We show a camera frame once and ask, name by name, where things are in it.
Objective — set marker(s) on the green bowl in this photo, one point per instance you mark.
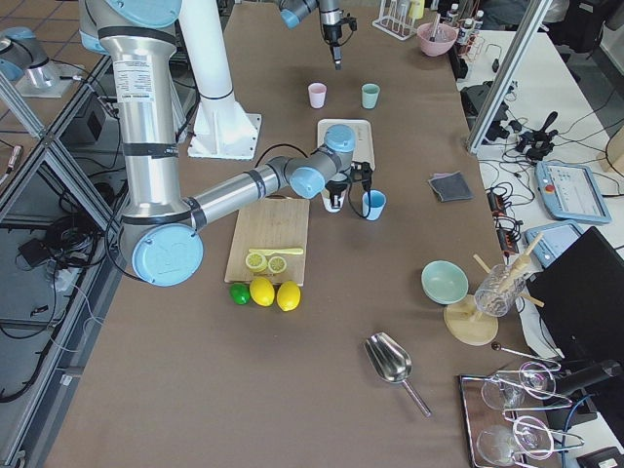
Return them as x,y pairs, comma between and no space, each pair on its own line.
444,282

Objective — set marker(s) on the yellow plastic knife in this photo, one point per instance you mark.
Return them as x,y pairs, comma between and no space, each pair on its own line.
292,251

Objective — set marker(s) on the metal scoop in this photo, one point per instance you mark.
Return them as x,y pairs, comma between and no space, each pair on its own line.
393,364

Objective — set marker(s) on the blue cup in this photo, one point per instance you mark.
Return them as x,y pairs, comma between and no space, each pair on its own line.
373,204

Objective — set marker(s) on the wooden cutting board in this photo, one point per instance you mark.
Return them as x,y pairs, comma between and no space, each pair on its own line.
270,223

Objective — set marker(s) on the white wire cup rack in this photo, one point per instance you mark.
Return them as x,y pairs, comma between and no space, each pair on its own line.
394,19

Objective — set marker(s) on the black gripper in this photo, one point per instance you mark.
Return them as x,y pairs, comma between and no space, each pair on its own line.
336,188
331,32

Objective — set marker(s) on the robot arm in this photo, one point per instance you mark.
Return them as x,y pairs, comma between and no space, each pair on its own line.
160,228
293,12

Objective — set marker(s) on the aluminium frame post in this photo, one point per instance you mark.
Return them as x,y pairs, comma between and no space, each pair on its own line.
532,19

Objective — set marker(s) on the clear glass on stand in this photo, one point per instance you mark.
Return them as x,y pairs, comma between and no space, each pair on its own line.
499,291

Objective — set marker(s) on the metal tube in bowl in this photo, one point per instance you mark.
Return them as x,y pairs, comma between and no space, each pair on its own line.
434,28

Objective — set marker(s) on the grey folded cloth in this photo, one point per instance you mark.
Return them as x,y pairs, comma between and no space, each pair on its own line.
450,187

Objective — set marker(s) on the wine glass rack tray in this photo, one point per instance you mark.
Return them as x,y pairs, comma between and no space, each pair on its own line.
505,416

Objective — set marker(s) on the green cup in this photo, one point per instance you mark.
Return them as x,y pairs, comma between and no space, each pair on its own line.
369,95

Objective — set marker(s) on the wooden cup tree stand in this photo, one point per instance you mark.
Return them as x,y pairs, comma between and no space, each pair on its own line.
473,320

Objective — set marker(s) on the cream rabbit tray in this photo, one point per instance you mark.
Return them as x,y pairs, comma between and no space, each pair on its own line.
352,134

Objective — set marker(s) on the cream yellow cup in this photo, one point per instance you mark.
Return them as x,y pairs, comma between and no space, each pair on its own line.
333,200

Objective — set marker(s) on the pink bowl with ice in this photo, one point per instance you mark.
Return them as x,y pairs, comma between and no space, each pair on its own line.
445,39

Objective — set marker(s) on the blue teach pendant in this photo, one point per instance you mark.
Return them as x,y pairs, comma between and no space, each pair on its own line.
571,192
556,238

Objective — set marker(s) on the yellow cup on rack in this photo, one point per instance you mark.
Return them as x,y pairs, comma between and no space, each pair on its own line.
416,11

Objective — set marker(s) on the green lime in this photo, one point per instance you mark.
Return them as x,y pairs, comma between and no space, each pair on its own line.
240,293

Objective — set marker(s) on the pink cup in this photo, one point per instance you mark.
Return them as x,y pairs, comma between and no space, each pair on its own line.
317,93

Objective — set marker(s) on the lemon half slice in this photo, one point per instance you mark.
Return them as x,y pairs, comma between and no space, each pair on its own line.
276,264
256,262

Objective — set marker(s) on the whole yellow lemon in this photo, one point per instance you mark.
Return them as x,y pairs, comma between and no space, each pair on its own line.
288,296
262,291

